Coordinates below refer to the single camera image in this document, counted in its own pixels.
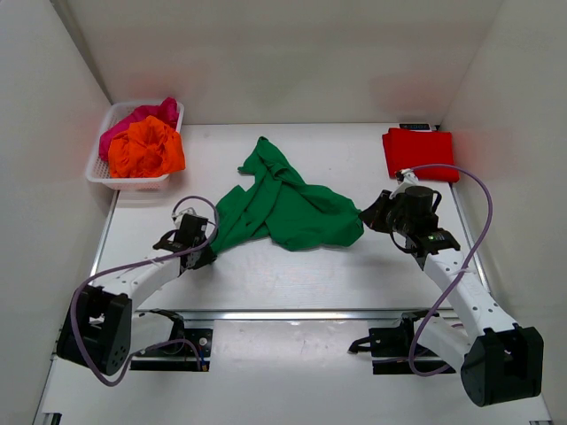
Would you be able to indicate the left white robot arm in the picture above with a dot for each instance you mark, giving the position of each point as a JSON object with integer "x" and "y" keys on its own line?
{"x": 104, "y": 330}

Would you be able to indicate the aluminium rail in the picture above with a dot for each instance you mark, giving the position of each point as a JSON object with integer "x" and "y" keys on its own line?
{"x": 293, "y": 315}

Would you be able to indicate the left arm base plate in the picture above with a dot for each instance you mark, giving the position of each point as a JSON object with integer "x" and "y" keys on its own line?
{"x": 181, "y": 357}

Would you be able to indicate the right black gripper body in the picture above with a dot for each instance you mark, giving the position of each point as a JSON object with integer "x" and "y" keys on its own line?
{"x": 402, "y": 224}

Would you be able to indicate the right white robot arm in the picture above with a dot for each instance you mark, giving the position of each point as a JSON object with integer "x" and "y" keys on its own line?
{"x": 497, "y": 360}

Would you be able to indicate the orange t shirt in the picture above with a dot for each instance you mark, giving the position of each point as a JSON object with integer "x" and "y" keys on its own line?
{"x": 149, "y": 148}

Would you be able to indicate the small black device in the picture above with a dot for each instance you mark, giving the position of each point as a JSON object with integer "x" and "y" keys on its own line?
{"x": 415, "y": 126}

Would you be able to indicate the green t shirt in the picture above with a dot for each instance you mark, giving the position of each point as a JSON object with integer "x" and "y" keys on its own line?
{"x": 280, "y": 205}

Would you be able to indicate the white plastic basket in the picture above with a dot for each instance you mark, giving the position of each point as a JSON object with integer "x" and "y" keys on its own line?
{"x": 97, "y": 170}

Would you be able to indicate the folded red t shirt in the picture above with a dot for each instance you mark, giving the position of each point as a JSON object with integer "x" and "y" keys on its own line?
{"x": 404, "y": 148}

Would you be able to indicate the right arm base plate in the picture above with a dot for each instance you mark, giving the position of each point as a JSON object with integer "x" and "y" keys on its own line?
{"x": 389, "y": 346}

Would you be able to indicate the pink t shirt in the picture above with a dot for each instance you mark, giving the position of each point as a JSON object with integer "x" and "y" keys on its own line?
{"x": 167, "y": 111}

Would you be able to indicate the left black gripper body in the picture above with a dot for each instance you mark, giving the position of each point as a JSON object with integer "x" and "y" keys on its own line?
{"x": 201, "y": 240}

